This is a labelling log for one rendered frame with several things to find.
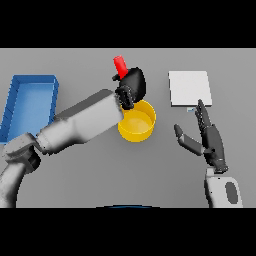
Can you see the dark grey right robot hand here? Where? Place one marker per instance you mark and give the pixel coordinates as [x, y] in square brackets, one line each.
[213, 140]

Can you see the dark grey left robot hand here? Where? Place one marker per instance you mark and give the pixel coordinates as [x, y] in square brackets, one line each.
[134, 83]

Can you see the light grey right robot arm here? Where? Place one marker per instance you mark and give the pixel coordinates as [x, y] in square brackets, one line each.
[222, 190]

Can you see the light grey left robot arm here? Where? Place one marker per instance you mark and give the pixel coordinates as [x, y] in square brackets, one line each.
[76, 126]

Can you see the yellow bowl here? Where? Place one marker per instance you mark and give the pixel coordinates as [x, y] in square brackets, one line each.
[140, 126]

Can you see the pale square measuring scale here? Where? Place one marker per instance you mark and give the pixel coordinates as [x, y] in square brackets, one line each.
[190, 88]

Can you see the blue tray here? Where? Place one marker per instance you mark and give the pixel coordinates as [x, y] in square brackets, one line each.
[30, 103]

